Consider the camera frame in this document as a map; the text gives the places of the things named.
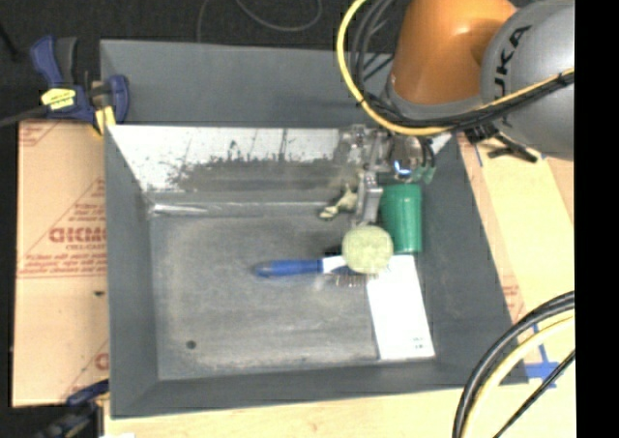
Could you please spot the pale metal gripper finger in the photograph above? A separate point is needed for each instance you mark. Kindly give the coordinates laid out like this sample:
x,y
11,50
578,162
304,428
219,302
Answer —
x,y
353,146
370,204

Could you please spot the pale yellow toy figure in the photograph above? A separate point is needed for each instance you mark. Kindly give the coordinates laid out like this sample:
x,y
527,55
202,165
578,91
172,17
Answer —
x,y
341,204

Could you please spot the green plastic cup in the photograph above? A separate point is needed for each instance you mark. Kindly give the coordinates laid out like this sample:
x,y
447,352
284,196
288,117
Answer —
x,y
401,218

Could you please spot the pale green fuzzy ball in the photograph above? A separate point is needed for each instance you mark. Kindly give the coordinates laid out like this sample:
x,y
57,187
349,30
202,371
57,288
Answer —
x,y
367,248

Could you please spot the blue and white brush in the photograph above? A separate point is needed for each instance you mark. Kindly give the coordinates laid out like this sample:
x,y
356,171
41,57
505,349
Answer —
x,y
290,267

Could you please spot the white flat box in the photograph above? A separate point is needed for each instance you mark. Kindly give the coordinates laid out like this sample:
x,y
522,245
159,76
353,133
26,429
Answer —
x,y
399,315

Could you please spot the grey metal bin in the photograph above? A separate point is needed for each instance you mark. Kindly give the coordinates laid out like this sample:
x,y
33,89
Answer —
x,y
242,320

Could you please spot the brown cardboard board, red print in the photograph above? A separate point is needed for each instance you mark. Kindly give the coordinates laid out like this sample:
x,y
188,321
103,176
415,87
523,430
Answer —
x,y
58,281

